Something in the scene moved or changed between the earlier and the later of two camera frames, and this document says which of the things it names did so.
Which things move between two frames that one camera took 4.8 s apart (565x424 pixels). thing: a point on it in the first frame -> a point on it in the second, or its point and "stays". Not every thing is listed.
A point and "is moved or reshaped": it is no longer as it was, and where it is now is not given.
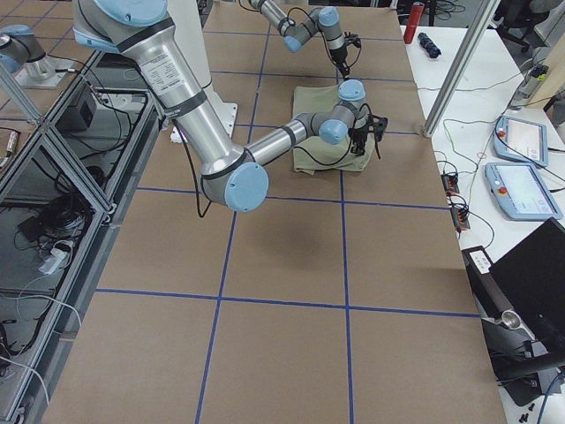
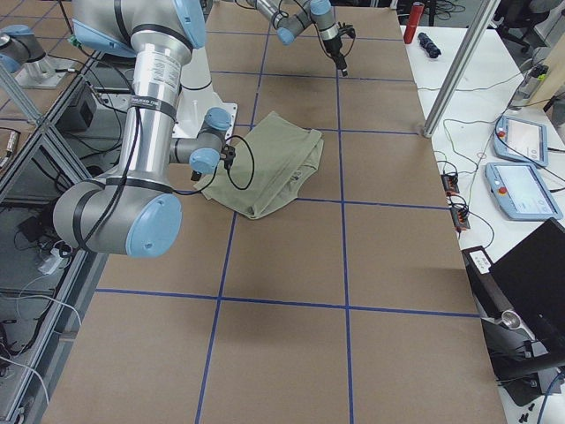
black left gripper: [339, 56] stays
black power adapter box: [79, 117] stays
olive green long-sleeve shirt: [316, 155] is moved or reshaped
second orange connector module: [460, 217] stays
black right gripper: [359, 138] -> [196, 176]
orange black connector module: [450, 183] stays
